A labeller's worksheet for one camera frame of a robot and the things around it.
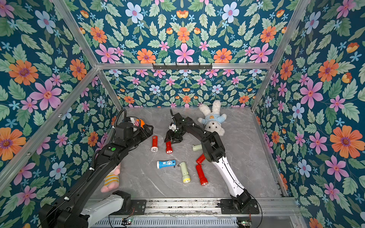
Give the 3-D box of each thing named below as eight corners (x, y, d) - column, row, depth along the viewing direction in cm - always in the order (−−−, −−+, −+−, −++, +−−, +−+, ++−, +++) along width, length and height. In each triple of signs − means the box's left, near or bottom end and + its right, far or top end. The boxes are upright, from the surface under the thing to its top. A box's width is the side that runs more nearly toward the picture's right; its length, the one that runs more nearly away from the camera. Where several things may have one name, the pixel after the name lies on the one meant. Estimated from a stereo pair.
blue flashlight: (158, 170, 89) (156, 167, 85) (157, 164, 91) (156, 161, 88) (176, 166, 90) (175, 164, 87) (175, 161, 92) (175, 158, 89)
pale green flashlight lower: (183, 184, 83) (183, 183, 80) (177, 165, 90) (176, 163, 88) (192, 181, 84) (192, 179, 82) (185, 162, 92) (184, 160, 89)
